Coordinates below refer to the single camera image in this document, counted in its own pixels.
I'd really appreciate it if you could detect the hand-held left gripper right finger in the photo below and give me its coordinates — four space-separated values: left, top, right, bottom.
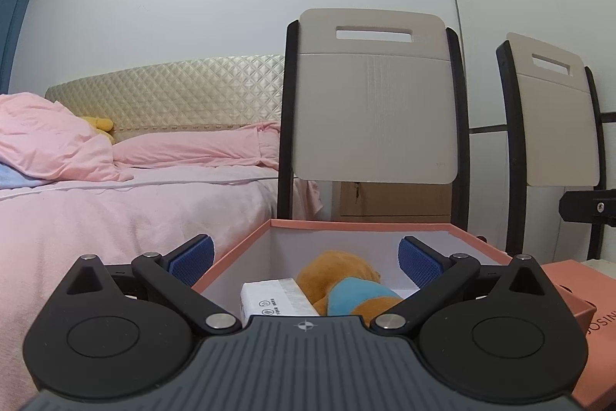
373 236 552 337

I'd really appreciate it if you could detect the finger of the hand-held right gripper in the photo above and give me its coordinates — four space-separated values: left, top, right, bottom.
558 188 616 229

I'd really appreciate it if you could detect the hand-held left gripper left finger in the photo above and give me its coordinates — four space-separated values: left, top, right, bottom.
65 234 242 339

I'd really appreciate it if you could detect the pink storage box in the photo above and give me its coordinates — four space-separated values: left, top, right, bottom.
191 218 514 330

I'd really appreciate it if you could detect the brown cardboard box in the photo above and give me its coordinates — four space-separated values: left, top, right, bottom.
340 181 454 223

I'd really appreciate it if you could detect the pink box lid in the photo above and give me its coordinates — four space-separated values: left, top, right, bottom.
539 259 600 411

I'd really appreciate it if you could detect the orange plush toy blue shirt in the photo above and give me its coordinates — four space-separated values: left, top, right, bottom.
296 250 405 328

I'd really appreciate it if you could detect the white tissue packet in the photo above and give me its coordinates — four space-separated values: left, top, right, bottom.
239 277 321 328

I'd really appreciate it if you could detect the bed with pink sheet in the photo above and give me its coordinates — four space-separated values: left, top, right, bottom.
0 164 324 411

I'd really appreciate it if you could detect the pink pillow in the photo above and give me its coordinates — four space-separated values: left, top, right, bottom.
112 120 283 171

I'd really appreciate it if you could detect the yellow plush toy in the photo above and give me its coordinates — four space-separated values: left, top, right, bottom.
79 116 116 146

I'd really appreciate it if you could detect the beige quilted headboard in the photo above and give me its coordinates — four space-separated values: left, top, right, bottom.
45 54 286 140

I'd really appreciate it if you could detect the pink quilt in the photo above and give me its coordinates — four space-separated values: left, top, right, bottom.
0 92 135 186

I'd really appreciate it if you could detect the light blue cloth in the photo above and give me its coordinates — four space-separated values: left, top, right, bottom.
0 163 45 191

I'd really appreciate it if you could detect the blue curtain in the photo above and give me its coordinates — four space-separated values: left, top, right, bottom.
0 0 39 95

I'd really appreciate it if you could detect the beige chair black frame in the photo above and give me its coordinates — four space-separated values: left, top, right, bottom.
495 32 616 262
278 9 471 233

